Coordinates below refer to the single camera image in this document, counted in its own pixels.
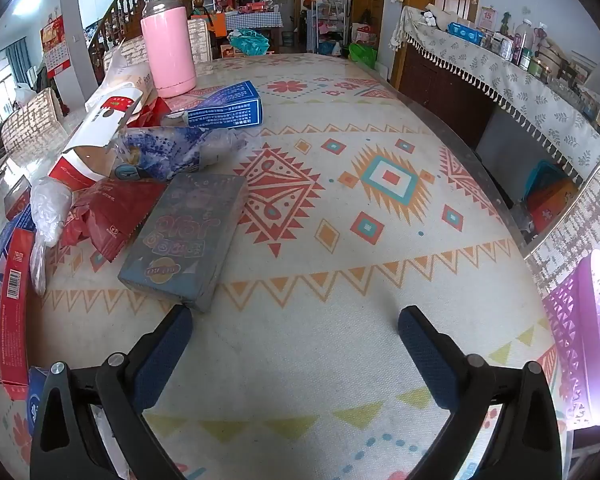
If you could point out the blue white paper box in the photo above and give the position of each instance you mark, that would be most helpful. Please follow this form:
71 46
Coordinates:
225 105

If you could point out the patterned tablecloth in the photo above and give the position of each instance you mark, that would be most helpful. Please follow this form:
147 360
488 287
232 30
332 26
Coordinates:
330 260

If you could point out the red plastic wrapper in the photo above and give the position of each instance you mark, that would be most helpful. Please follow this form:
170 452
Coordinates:
152 112

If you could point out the blue checkered table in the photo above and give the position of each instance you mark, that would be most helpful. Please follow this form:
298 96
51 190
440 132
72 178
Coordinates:
255 21

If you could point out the white red carton box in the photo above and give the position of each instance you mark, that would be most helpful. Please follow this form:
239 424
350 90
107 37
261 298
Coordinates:
100 125

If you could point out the red wall calendar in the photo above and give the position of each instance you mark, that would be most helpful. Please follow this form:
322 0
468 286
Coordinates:
55 45

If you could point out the blue white packet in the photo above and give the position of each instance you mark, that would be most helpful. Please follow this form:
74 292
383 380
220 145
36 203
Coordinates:
36 405

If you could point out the leaf print sideboard cloth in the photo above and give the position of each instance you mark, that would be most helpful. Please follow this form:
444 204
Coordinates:
480 60

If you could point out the clear plastic bag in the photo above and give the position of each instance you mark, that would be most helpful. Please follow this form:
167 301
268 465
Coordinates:
50 210

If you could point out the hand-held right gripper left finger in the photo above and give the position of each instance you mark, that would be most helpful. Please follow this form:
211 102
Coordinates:
162 360

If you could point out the purple plastic basket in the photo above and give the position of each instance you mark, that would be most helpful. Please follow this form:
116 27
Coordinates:
580 320

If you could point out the small desk calendar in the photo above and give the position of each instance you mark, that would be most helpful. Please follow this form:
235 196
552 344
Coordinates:
487 17

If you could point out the dark wooden sideboard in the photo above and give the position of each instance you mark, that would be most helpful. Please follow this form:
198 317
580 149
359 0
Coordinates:
440 90

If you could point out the grey blue card box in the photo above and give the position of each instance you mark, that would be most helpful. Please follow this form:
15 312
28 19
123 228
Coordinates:
185 240

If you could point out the wooden staircase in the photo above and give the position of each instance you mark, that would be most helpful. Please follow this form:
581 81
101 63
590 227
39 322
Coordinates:
125 0

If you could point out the clear plastic bottle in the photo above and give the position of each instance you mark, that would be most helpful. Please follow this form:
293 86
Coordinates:
522 40

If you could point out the pink thermos bottle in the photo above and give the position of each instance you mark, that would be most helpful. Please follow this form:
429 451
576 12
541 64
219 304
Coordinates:
167 45

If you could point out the white plastic bag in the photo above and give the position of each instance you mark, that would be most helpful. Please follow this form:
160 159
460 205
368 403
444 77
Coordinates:
25 94

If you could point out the white rack shelf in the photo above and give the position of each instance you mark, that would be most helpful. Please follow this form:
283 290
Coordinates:
330 25

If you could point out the teal plastic bag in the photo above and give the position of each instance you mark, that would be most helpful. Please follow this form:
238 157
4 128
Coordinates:
250 42

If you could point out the orange bag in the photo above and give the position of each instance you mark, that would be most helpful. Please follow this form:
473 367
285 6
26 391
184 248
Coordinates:
219 24

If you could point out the red foil snack packet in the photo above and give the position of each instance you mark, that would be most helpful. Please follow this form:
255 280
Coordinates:
105 215

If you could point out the green bag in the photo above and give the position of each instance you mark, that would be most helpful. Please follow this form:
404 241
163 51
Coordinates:
362 55

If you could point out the blue patterned plastic wrapper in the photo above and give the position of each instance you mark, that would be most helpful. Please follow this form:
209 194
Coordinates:
165 152

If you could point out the chair with woven cover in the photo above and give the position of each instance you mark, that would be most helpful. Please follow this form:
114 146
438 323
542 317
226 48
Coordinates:
125 55
30 120
580 220
200 40

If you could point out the blue window curtain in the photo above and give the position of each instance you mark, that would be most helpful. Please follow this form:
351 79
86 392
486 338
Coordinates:
19 60

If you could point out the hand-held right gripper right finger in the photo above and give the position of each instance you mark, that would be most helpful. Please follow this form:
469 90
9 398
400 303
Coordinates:
427 355

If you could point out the red barcode box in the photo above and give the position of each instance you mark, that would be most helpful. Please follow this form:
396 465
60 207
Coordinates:
17 285

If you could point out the blue tissue pack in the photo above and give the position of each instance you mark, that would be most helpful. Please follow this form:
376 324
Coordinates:
465 32

